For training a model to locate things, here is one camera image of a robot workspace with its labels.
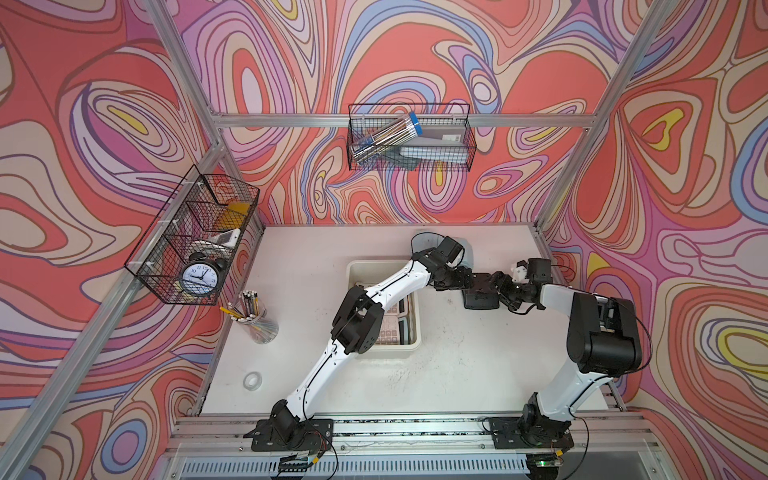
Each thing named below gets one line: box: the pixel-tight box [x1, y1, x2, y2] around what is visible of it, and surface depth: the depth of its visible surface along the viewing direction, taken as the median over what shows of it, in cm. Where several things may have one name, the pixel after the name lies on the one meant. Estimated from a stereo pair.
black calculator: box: [462, 273, 500, 309], surface depth 98 cm
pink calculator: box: [376, 303, 400, 345], surface depth 90 cm
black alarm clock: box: [180, 252, 226, 297], surface depth 69 cm
